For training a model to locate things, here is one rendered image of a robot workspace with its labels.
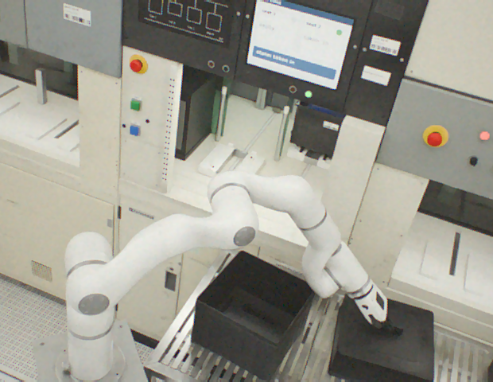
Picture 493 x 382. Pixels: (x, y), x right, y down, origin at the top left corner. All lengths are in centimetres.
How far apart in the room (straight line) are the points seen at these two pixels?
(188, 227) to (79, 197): 108
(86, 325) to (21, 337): 132
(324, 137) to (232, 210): 111
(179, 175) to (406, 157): 92
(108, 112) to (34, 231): 78
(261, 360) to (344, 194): 56
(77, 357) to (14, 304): 136
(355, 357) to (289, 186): 60
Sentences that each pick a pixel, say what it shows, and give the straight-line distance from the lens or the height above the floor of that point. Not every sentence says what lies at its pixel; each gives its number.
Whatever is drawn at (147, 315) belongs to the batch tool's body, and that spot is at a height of 20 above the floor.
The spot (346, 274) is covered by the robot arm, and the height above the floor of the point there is 107.
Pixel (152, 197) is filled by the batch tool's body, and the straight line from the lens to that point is 229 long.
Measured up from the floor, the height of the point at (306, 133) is 101.
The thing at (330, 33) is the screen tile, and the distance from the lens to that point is 176.
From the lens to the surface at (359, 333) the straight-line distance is 192.
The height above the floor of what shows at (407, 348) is 86.
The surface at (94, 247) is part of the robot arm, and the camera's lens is 155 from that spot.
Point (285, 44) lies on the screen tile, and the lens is 181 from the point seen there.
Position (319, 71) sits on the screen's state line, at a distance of 180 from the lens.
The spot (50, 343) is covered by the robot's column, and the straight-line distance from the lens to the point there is 191.
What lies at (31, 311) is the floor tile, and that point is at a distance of 303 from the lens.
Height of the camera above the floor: 223
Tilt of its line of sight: 35 degrees down
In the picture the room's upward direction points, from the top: 10 degrees clockwise
